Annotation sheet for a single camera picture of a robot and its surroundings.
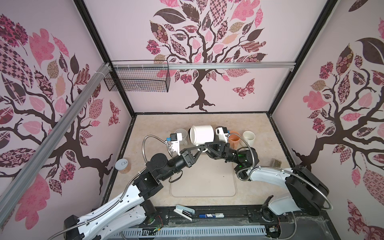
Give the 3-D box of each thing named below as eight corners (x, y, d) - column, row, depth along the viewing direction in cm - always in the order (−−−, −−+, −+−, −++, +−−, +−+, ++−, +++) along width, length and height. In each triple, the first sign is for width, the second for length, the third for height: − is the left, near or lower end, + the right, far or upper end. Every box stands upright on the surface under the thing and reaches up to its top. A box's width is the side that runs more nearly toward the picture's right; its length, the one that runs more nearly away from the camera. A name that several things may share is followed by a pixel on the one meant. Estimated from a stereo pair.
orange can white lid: (116, 173, 90) (112, 169, 85) (120, 162, 95) (117, 158, 90) (130, 173, 90) (127, 169, 85) (133, 162, 95) (130, 158, 90)
